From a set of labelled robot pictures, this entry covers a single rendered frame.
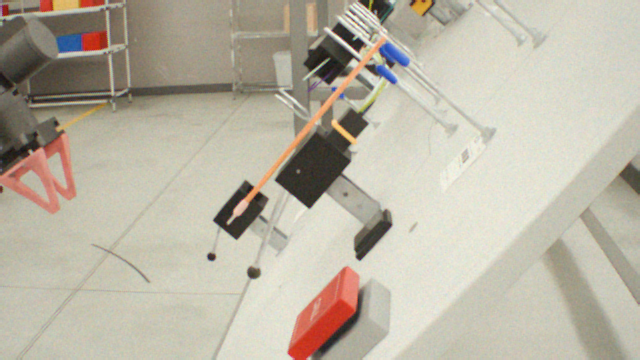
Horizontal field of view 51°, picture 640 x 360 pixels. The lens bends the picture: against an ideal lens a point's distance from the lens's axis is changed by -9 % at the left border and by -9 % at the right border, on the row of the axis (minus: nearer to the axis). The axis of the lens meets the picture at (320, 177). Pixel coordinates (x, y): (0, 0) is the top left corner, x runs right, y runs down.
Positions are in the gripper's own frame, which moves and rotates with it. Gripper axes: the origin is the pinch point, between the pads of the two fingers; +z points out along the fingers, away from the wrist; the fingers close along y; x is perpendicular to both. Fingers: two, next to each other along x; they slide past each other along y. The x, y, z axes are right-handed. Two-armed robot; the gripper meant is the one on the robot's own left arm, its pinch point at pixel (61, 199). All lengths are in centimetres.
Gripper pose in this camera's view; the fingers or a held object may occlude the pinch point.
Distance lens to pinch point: 90.5
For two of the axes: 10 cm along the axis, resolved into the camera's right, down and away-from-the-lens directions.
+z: 5.2, 8.3, 2.0
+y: 0.6, -2.8, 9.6
